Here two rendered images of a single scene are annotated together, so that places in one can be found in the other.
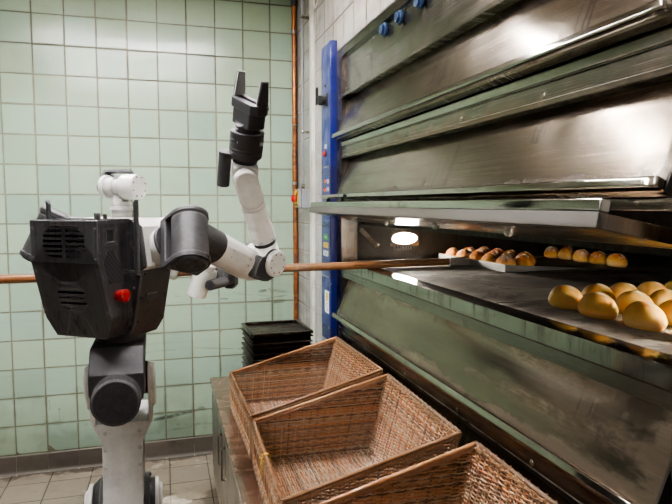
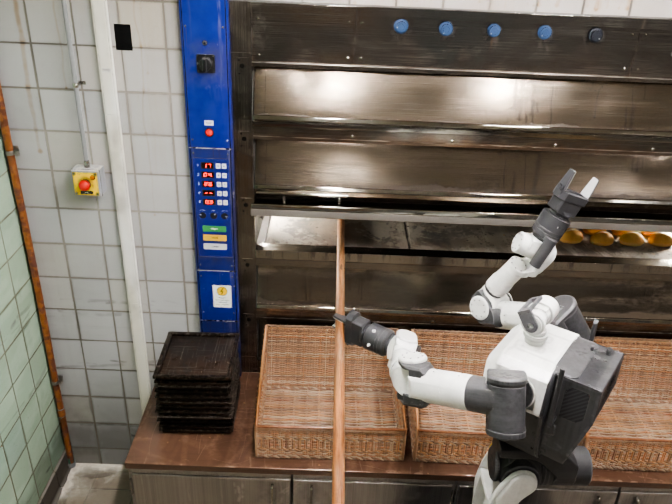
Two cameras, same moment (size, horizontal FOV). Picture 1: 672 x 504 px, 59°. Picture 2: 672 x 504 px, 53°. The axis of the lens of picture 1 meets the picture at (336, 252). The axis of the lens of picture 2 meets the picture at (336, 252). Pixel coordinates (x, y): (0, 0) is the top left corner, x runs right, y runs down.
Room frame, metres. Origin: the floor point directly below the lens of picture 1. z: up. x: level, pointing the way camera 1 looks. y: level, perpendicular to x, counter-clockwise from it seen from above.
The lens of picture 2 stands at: (1.70, 2.14, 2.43)
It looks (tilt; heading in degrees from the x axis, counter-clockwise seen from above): 28 degrees down; 286
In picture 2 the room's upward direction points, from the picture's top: 2 degrees clockwise
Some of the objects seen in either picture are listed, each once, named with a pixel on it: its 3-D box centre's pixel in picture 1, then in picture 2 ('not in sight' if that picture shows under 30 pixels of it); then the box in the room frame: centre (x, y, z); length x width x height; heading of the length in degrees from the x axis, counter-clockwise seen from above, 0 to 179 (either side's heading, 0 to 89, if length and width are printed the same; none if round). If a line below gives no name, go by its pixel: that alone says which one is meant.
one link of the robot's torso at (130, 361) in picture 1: (119, 374); (540, 456); (1.49, 0.55, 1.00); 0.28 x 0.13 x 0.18; 16
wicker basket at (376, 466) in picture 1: (344, 450); (482, 394); (1.68, -0.02, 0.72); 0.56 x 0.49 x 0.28; 15
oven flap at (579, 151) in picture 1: (430, 167); (498, 172); (1.77, -0.28, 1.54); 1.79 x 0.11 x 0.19; 16
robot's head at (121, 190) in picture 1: (123, 191); (539, 318); (1.58, 0.56, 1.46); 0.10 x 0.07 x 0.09; 71
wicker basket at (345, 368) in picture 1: (299, 389); (330, 388); (2.25, 0.14, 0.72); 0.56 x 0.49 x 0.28; 17
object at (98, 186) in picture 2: (302, 198); (89, 180); (3.20, 0.18, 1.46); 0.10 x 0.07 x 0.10; 16
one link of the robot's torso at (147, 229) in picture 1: (108, 269); (547, 389); (1.52, 0.59, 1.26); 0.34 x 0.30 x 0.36; 71
